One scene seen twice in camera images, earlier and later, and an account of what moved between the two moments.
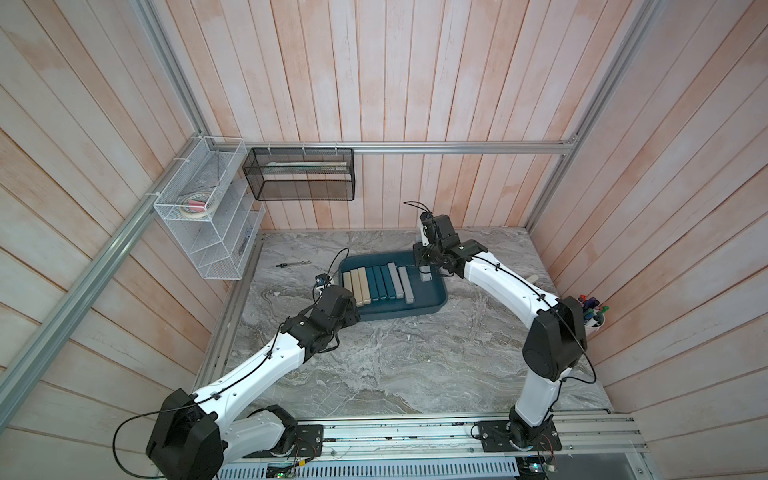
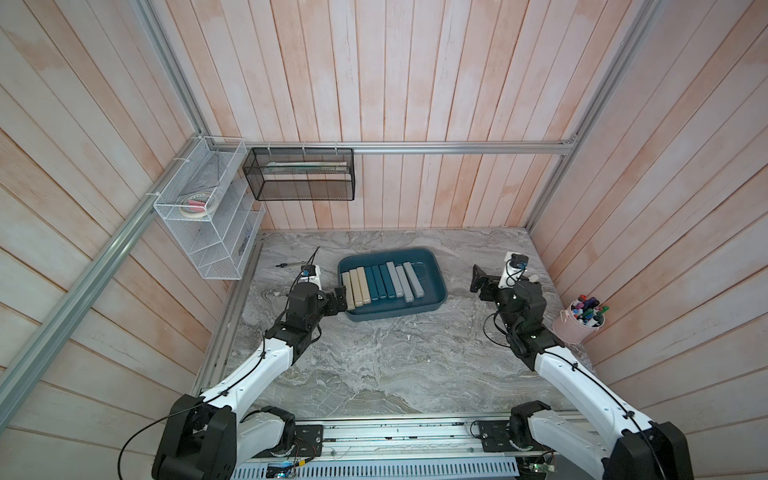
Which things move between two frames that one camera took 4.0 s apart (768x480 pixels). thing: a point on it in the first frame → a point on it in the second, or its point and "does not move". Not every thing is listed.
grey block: x=406 y=284 does not move
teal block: x=372 y=283 does not move
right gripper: x=418 y=254 → x=480 y=284
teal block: x=388 y=282 does not move
